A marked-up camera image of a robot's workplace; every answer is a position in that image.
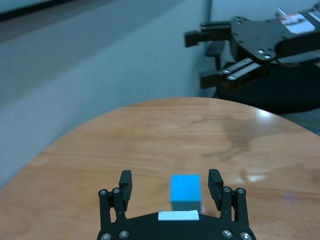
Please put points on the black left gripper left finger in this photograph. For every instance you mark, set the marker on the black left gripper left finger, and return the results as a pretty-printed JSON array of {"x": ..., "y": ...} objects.
[{"x": 120, "y": 197}]

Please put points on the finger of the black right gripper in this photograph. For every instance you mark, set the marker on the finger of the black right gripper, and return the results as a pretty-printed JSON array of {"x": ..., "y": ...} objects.
[
  {"x": 207, "y": 35},
  {"x": 232, "y": 73}
]

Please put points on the blue cube block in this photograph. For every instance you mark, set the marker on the blue cube block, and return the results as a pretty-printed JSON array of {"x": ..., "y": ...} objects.
[{"x": 185, "y": 191}]

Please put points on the black wall rail strip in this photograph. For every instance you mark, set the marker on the black wall rail strip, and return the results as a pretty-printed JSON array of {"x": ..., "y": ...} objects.
[{"x": 22, "y": 8}]

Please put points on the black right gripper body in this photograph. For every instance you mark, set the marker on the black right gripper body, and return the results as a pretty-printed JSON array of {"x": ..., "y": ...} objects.
[{"x": 272, "y": 35}]

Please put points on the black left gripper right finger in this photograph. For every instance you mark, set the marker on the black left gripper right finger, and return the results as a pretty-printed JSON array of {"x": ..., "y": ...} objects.
[{"x": 225, "y": 197}]

